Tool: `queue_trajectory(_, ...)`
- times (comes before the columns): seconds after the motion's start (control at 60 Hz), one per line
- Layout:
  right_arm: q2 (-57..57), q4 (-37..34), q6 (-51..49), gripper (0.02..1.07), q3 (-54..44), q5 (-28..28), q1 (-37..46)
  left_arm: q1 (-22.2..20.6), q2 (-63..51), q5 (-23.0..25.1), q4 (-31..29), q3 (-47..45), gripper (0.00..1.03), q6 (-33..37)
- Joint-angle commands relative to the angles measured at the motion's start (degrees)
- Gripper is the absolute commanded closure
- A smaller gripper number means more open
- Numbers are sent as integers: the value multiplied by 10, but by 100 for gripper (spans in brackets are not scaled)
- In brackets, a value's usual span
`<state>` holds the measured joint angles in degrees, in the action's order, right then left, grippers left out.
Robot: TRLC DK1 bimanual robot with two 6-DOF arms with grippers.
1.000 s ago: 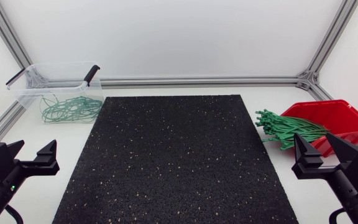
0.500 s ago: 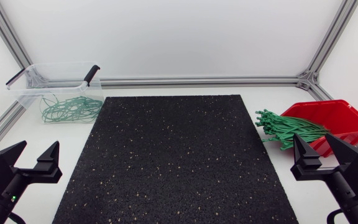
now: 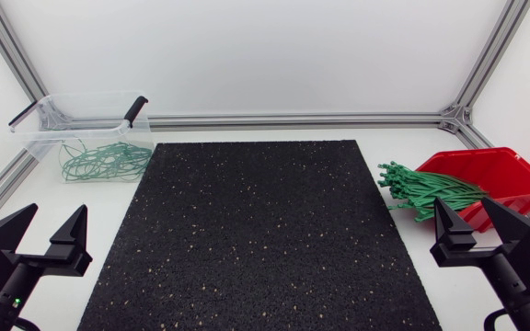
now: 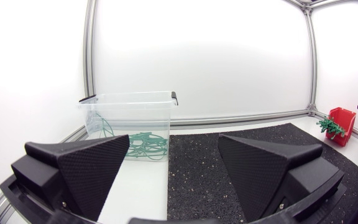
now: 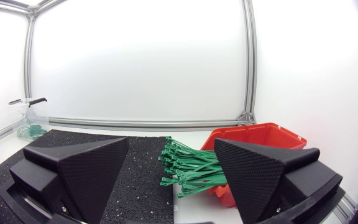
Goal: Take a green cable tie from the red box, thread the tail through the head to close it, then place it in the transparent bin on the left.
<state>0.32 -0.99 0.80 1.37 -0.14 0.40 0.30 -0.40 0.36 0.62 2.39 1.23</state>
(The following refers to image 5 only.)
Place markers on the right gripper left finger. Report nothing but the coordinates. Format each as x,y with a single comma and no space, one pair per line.
82,174

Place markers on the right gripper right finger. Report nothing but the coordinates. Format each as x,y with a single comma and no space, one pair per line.
259,180

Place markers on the red plastic box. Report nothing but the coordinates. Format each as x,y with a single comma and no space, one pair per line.
259,137

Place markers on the black speckled mat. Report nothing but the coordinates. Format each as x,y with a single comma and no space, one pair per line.
141,180

